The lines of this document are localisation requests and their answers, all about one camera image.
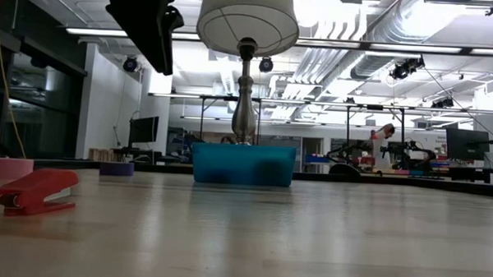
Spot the blue tape roll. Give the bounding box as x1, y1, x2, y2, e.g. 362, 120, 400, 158
98, 160, 136, 178

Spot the red mini stapler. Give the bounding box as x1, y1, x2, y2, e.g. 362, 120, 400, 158
0, 166, 81, 219

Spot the pink tape roll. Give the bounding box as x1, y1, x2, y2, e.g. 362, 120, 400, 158
0, 157, 35, 182

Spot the black ceiling spotlight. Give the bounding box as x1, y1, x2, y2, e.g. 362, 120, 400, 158
390, 56, 427, 81
122, 54, 141, 74
258, 56, 275, 75

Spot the black computer monitor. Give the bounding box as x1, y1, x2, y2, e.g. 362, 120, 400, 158
128, 114, 161, 146
445, 127, 492, 162

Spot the silver lamp white shade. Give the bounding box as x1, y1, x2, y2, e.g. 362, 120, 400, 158
191, 0, 302, 148

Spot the wooden crate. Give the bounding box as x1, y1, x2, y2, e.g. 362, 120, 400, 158
88, 147, 117, 164

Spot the blue plastic bin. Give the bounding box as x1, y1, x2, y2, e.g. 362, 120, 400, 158
190, 141, 297, 188

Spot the yellow power cable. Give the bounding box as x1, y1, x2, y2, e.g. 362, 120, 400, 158
0, 0, 34, 159

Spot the black background gantry frame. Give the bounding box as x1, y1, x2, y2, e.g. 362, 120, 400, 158
198, 94, 408, 150

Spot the black frame handle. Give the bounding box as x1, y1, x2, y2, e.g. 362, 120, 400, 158
328, 161, 362, 177

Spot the black aluminium table frame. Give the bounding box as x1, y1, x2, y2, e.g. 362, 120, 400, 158
33, 158, 493, 199

